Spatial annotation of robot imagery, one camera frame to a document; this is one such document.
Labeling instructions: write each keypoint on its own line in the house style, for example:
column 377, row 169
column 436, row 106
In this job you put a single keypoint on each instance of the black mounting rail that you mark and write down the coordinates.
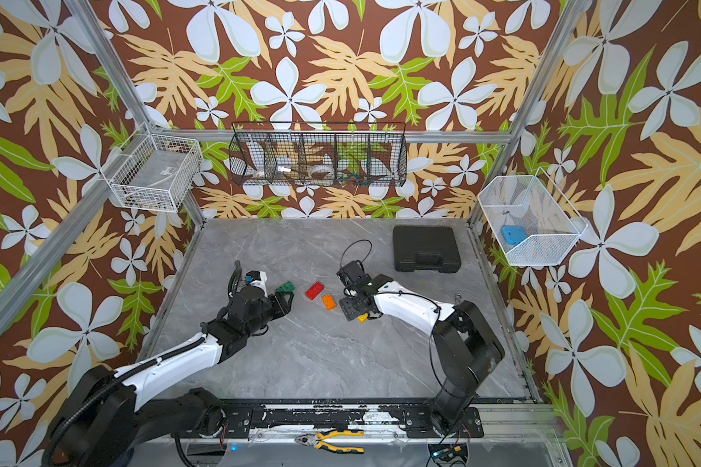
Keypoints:
column 413, row 418

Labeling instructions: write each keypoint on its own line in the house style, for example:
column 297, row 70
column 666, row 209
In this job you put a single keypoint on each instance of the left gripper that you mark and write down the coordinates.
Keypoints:
column 279, row 303

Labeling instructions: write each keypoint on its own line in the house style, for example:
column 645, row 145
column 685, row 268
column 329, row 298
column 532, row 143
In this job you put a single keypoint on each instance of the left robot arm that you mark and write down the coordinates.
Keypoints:
column 110, row 412

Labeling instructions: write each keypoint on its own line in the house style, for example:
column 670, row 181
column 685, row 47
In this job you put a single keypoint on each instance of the dark green lego brick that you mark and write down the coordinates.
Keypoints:
column 286, row 287

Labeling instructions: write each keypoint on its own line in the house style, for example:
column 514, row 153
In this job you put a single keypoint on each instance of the red lego brick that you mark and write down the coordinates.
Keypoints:
column 314, row 291

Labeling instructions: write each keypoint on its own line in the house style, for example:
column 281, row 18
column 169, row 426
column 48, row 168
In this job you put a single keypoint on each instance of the orange lego brick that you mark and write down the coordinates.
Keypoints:
column 328, row 302

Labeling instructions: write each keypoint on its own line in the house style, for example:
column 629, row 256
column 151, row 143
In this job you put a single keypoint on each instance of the white wire basket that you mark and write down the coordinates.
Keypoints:
column 153, row 170
column 537, row 204

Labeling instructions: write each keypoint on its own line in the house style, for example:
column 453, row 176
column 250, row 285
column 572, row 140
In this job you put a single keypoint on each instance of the white wire basket right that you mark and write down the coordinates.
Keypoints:
column 537, row 204

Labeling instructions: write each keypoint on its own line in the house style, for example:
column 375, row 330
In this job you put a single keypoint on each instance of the black wire basket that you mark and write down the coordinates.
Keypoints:
column 317, row 153

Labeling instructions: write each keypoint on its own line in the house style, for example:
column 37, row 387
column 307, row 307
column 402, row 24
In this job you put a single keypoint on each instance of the black plastic tool case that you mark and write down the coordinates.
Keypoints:
column 425, row 248

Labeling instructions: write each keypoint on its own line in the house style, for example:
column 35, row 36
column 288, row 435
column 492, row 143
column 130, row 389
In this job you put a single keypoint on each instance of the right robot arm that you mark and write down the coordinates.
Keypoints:
column 467, row 348

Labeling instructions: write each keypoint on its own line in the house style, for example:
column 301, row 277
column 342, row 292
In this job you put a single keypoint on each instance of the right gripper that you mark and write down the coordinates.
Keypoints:
column 346, row 307

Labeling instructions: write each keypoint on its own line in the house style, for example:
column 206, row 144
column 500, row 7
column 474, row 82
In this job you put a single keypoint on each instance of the blue object in basket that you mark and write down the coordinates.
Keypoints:
column 513, row 235

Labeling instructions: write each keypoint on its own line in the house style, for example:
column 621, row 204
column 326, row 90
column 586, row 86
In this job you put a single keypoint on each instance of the white wire basket left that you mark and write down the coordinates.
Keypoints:
column 153, row 170

